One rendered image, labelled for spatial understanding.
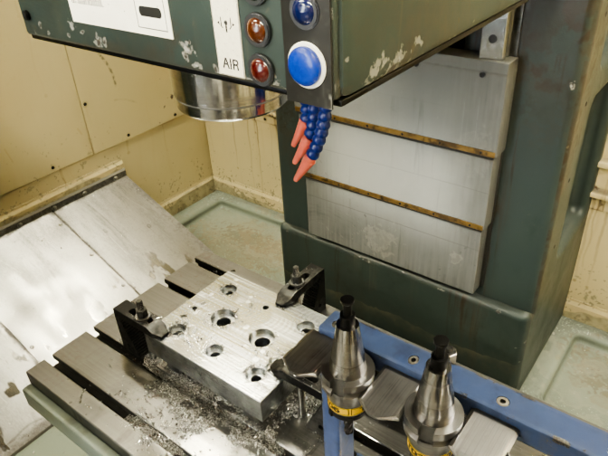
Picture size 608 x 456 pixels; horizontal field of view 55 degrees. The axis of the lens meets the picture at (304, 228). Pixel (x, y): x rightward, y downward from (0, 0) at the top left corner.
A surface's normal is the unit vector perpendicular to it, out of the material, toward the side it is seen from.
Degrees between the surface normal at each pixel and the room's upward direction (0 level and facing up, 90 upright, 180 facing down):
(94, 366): 0
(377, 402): 0
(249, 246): 0
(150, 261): 24
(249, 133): 91
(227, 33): 90
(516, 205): 90
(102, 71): 90
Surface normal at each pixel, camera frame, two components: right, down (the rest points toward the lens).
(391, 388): -0.05, -0.84
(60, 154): 0.80, 0.29
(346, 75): 0.50, 0.45
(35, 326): 0.26, -0.65
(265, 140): -0.62, 0.45
